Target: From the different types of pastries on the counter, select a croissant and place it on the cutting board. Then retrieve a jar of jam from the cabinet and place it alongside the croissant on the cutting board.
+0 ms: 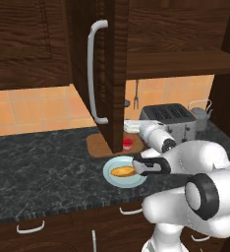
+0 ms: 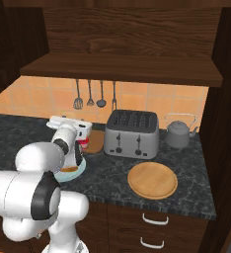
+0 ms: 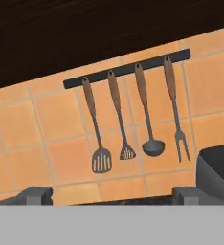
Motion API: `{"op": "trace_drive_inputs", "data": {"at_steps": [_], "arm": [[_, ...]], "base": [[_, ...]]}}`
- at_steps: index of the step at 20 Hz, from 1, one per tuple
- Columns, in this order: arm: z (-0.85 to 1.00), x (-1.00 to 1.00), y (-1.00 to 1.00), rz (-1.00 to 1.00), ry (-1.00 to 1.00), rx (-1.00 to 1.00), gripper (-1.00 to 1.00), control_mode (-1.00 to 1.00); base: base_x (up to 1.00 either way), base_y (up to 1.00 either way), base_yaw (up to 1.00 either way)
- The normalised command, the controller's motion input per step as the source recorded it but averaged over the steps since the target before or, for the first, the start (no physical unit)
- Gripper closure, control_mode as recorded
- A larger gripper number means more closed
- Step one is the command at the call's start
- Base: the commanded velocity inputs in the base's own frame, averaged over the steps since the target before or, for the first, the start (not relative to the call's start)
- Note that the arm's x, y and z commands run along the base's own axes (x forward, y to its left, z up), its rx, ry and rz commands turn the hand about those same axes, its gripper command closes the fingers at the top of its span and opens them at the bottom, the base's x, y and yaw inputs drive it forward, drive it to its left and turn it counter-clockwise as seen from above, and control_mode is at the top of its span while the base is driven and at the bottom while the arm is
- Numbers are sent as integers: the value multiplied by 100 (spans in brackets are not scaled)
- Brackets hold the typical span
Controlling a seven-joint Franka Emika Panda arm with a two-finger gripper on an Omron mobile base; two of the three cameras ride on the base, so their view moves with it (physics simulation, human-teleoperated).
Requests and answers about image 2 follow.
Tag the dark wood open cabinet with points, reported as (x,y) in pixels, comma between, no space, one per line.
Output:
(127,39)

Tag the silver four-slot toaster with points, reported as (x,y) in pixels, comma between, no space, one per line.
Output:
(131,135)

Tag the hanging slotted spatula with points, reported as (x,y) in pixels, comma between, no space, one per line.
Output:
(78,102)

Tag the dark wood base cabinet door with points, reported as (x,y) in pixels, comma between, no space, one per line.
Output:
(99,230)

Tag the hanging meat fork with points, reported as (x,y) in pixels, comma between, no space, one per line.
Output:
(114,99)

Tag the light blue plate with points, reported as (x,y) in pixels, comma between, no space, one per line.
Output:
(75,174)

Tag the red and white cupcake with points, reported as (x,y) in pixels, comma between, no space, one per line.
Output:
(84,142)

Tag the grey kettle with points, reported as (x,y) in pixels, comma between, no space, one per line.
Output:
(177,133)

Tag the dark wood drawer front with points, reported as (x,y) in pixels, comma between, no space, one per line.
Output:
(127,242)
(127,217)

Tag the hanging ladle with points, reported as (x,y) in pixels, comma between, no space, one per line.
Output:
(101,102)

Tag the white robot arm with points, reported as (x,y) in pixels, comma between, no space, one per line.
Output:
(22,194)

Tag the hanging whisk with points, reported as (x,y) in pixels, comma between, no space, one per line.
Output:
(90,101)

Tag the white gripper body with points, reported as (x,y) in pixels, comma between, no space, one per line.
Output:
(68,121)

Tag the round wooden cutting board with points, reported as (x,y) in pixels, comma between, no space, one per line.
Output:
(152,180)

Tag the brown croissant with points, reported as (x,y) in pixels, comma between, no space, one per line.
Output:
(69,169)

